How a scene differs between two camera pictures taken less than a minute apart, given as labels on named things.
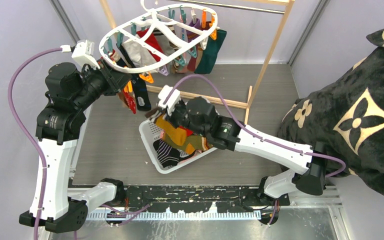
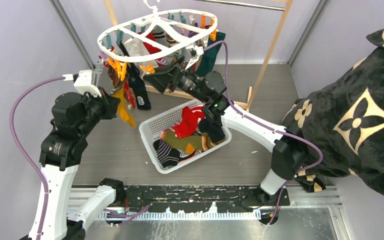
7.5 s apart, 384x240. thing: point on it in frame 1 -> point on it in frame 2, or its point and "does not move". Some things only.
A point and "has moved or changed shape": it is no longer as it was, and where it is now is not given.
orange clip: x=148 y=77 has moved or changed shape
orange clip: x=213 y=34 -> x=149 y=68
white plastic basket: x=150 y=131 does not move
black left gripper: x=115 y=81 -> x=110 y=103
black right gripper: x=171 y=118 -> x=163 y=76
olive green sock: x=200 y=143 does not move
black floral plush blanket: x=359 y=117 does not move
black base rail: x=201 y=198 does not move
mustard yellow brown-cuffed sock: x=178 y=136 -> x=123 y=111
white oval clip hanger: x=104 y=58 has moved or changed shape
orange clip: x=128 y=87 -> x=113 y=63
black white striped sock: x=168 y=155 does not move
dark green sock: x=208 y=56 does not move
